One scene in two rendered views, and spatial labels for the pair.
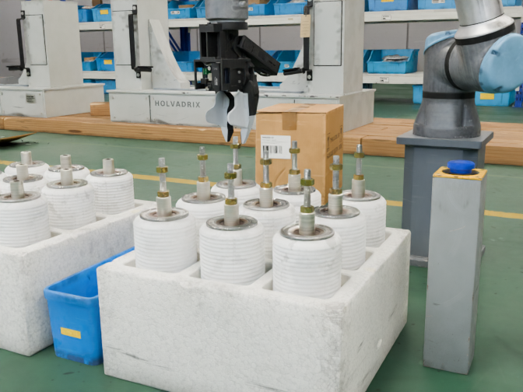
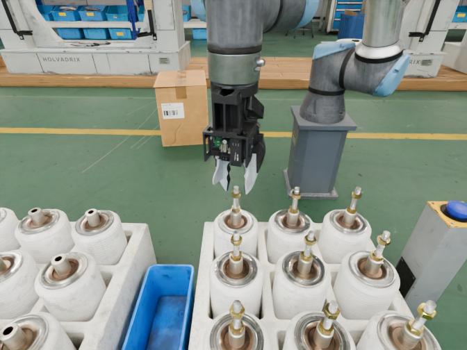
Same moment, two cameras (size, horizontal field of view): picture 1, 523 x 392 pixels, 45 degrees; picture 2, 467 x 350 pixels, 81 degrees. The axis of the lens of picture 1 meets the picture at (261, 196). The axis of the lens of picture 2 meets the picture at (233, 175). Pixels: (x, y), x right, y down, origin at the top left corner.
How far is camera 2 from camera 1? 0.81 m
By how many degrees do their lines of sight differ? 31
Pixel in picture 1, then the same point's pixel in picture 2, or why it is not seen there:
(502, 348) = not seen: hidden behind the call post
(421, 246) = (307, 187)
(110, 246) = (126, 300)
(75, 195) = (83, 287)
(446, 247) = (439, 267)
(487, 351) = not seen: hidden behind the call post
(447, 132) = (332, 119)
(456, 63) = (353, 73)
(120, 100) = (12, 57)
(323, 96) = (167, 51)
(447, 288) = (428, 287)
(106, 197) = (103, 251)
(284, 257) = not seen: outside the picture
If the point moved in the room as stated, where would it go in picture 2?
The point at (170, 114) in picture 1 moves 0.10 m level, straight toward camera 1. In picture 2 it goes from (58, 67) to (59, 69)
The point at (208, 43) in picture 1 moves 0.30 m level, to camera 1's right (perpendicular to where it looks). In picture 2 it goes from (226, 115) to (377, 88)
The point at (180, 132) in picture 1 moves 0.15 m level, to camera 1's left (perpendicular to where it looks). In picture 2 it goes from (70, 80) to (49, 82)
